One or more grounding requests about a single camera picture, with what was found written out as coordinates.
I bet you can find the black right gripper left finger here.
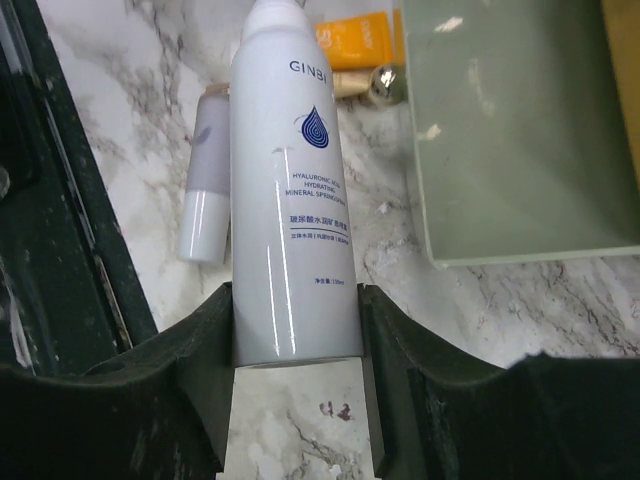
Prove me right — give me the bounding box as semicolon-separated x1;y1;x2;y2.
1;283;234;479

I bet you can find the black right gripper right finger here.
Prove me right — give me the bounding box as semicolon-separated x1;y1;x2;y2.
358;285;639;479

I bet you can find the white blue tube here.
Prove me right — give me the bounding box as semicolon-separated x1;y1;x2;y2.
230;1;362;367

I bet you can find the lavender white bottle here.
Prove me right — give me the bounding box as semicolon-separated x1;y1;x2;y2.
178;84;230;265

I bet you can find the grey bottom drawer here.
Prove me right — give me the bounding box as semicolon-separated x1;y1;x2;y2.
391;1;639;269

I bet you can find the orange sunscreen tube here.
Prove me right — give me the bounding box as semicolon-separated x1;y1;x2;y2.
315;8;406;71

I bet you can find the yellow drawer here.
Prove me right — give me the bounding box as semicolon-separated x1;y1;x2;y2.
601;0;640;166

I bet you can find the gold cream tube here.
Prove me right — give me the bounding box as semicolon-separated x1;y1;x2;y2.
333;70;372;99

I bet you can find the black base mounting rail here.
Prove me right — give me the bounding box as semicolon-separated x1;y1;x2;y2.
1;1;157;376

